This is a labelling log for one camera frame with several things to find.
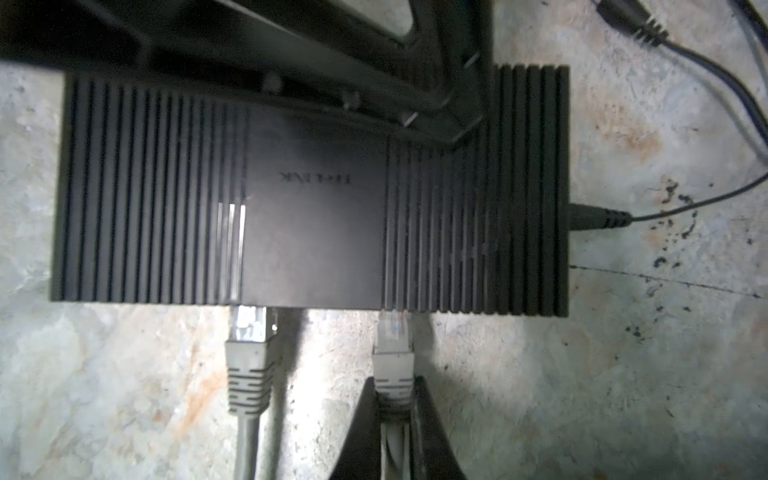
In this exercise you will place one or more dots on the small black ribbed switch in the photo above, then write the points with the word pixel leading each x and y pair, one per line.
pixel 172 198

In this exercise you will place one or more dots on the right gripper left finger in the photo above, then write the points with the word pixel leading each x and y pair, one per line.
pixel 360 456

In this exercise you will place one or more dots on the black adapter with cable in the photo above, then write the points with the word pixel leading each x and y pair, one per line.
pixel 633 19

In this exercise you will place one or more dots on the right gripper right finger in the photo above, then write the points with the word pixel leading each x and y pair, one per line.
pixel 431 455

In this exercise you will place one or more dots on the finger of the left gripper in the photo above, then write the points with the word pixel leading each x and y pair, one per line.
pixel 433 81

